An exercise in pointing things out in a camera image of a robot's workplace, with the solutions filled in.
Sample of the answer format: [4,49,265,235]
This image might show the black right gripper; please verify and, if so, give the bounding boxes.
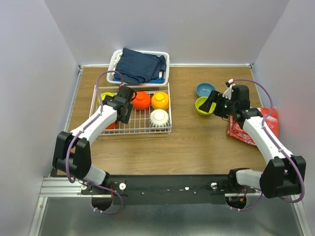
[198,89,237,119]

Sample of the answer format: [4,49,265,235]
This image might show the blue bowl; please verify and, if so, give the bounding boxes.
[196,83,216,97]

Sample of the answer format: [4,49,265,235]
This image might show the lime green bowl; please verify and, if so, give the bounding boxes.
[195,97,216,116]

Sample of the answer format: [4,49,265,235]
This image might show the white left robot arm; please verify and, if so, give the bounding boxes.
[52,85,137,194]

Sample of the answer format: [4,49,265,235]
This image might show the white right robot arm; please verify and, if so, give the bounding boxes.
[198,82,306,201]

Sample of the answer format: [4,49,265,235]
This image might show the red orange bowl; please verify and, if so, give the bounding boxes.
[106,122,117,129]
[131,91,151,110]

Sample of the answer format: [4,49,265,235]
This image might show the yellow orange bowl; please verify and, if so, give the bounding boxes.
[151,92,169,110]

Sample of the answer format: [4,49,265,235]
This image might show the dark blue folded cloth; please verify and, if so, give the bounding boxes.
[113,48,167,85]

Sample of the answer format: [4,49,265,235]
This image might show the red plastic bag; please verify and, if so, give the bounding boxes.
[226,108,279,146]

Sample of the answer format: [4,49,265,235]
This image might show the white black striped bowl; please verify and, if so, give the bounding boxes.
[149,109,170,129]

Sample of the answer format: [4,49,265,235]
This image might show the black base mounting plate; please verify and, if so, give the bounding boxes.
[81,174,259,206]

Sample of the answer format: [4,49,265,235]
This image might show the white wire dish rack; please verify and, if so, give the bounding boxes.
[101,84,172,136]

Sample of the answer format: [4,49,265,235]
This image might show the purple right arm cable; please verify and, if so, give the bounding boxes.
[226,78,307,212]

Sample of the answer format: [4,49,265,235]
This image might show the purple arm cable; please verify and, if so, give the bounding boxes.
[226,78,307,212]
[66,70,125,215]

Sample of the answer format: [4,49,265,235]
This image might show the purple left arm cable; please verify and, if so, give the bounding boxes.
[66,70,125,215]

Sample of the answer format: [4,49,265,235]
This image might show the aluminium frame rail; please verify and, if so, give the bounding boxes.
[39,177,111,198]

